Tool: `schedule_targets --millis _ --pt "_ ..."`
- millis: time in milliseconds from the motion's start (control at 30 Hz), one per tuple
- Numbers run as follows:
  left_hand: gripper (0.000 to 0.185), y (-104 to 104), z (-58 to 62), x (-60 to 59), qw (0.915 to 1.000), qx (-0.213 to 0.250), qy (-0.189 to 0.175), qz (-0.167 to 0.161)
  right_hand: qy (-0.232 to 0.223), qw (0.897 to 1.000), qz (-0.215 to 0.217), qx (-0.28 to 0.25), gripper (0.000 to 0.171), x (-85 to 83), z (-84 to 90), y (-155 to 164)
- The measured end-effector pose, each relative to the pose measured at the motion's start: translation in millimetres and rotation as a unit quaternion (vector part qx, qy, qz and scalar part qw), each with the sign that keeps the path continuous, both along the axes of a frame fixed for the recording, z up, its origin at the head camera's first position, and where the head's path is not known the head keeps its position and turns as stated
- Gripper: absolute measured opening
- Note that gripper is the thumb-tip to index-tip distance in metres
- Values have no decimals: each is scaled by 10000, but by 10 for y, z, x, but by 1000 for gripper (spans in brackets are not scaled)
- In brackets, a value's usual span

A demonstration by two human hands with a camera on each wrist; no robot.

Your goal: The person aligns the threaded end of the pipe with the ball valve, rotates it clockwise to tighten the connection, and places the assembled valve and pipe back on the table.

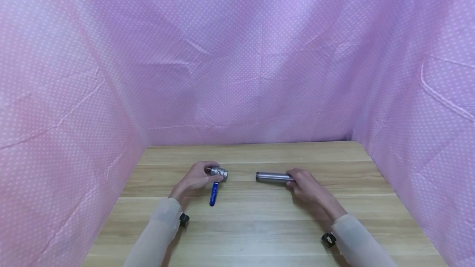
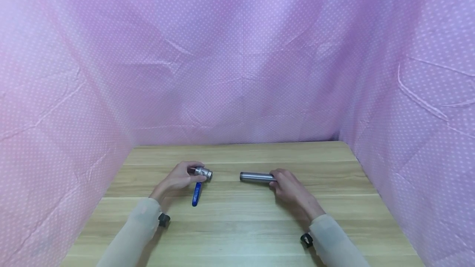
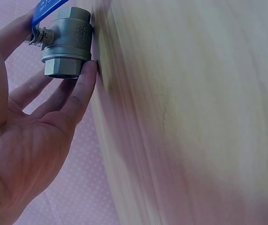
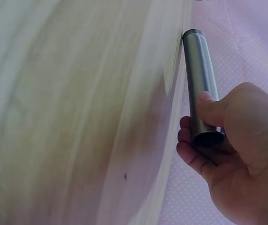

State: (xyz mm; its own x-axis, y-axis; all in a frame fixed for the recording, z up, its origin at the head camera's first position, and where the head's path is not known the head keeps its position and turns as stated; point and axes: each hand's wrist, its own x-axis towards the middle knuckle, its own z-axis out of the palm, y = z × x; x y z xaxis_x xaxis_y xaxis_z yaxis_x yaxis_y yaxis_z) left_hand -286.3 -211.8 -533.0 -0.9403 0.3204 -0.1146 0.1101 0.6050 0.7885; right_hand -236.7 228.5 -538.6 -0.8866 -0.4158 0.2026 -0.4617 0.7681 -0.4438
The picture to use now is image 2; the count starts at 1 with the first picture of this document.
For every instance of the person's left hand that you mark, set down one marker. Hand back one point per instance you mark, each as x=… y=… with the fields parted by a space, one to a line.
x=176 y=180

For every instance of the person's right hand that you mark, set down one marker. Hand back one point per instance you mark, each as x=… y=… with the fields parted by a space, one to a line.
x=293 y=190

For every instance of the person's right thumb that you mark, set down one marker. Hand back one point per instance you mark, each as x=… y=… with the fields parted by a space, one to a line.
x=274 y=185

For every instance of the person's left fingers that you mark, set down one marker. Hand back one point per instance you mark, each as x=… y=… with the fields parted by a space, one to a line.
x=193 y=165

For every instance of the person's left thumb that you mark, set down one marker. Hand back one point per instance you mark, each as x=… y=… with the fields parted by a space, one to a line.
x=196 y=178

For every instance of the person's right fingers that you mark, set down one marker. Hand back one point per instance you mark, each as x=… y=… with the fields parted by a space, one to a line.
x=280 y=173

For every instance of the grey metal pipe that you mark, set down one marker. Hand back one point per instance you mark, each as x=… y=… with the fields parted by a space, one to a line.
x=256 y=177

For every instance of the person's left forearm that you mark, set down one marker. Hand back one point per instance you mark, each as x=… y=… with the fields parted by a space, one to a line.
x=131 y=234

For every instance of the person's right forearm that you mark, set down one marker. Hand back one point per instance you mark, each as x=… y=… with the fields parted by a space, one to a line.
x=336 y=242

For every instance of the black wrist band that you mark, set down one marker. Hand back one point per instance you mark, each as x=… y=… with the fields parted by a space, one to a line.
x=306 y=240
x=163 y=219

